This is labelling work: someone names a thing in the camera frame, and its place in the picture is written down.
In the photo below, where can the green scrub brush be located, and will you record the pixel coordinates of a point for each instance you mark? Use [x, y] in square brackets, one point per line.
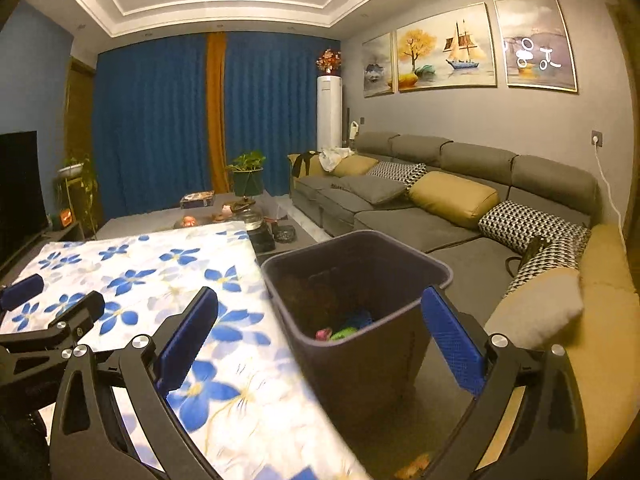
[343, 334]

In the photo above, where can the yellow cushion far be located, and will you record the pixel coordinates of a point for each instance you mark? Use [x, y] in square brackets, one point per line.
[354, 166]

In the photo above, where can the blue curtain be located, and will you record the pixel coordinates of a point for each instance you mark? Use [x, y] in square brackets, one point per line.
[149, 114]

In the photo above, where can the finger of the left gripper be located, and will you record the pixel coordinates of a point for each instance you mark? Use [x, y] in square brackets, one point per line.
[16, 294]
[63, 332]

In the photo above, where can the grey cushion near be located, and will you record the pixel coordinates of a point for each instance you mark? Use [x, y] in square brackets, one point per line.
[539, 309]

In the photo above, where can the plant on stand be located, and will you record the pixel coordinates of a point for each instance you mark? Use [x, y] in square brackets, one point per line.
[77, 186]

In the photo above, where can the white cloth on sofa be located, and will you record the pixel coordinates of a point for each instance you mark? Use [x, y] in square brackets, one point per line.
[330, 158]

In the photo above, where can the small left painting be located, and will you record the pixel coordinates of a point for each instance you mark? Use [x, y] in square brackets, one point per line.
[377, 66]

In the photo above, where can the wall power socket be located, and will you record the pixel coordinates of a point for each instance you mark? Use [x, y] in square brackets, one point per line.
[596, 138]

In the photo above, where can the sailboat tree painting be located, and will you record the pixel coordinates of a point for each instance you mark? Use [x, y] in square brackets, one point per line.
[452, 49]

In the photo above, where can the right framed painting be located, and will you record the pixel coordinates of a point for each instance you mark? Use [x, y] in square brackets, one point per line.
[535, 45]

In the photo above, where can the grey flat cushion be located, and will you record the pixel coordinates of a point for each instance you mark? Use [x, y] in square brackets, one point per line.
[374, 190]

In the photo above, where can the orange flower bouquet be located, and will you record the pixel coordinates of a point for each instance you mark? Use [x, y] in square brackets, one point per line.
[329, 62]

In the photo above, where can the grey trash bin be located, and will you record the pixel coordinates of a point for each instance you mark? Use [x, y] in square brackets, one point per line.
[363, 279]

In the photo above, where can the floral blue white tablecloth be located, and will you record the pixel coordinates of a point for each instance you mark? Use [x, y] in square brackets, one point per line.
[68, 412]

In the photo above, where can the yellow cushion middle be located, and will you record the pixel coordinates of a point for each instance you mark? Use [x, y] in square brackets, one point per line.
[460, 201]

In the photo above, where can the patterned pillow far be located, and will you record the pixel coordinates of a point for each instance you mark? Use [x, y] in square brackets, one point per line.
[407, 174]

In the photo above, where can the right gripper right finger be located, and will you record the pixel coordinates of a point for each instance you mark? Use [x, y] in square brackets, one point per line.
[525, 420]

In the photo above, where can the glass coffee table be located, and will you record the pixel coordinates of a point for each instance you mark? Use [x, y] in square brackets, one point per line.
[267, 224]

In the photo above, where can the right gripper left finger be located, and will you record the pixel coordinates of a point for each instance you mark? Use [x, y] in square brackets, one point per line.
[89, 439]

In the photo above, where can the black television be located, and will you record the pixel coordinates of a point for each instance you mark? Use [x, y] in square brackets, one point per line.
[23, 216]

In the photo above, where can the box on table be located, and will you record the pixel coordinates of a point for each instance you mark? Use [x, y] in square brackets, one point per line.
[198, 200]

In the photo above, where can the grey sectional sofa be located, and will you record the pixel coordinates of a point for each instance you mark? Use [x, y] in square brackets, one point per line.
[603, 343]

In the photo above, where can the white standing air conditioner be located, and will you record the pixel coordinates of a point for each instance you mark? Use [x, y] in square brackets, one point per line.
[329, 111]

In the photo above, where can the patterned black white pillow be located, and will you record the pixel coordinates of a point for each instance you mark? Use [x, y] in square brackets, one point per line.
[542, 241]

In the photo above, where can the yellow cushion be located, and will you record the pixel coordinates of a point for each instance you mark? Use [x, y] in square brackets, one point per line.
[460, 201]
[354, 166]

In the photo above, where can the green potted plant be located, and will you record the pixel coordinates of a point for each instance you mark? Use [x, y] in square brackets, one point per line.
[246, 174]

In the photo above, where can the orange curtain strip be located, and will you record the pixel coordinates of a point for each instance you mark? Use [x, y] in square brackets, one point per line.
[215, 62]

